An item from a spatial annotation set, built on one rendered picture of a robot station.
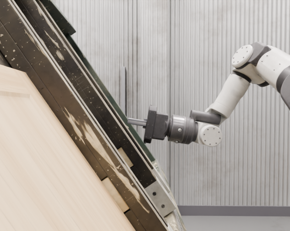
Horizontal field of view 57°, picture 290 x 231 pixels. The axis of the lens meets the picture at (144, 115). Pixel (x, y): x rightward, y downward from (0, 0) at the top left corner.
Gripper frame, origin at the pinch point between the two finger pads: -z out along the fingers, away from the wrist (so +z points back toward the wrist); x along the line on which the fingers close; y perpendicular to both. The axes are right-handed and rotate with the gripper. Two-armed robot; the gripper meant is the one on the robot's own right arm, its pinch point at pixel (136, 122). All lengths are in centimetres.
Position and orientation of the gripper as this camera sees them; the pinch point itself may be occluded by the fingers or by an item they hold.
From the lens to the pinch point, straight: 86.2
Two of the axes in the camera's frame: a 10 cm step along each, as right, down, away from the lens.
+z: 9.9, 1.7, 0.3
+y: 0.2, 0.3, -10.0
